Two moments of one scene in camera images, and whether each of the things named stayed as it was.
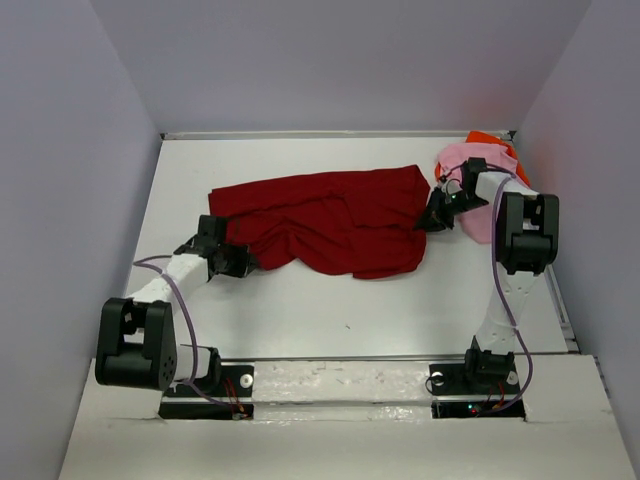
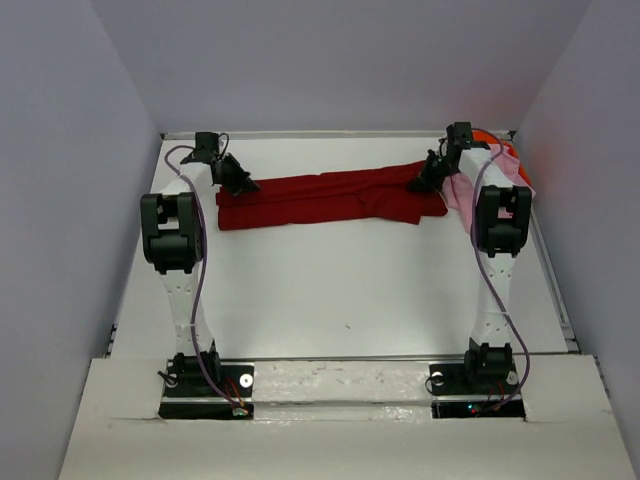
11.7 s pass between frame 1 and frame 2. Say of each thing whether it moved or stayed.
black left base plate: stayed
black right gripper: moved
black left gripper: moved
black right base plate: stayed
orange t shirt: stayed
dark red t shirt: moved
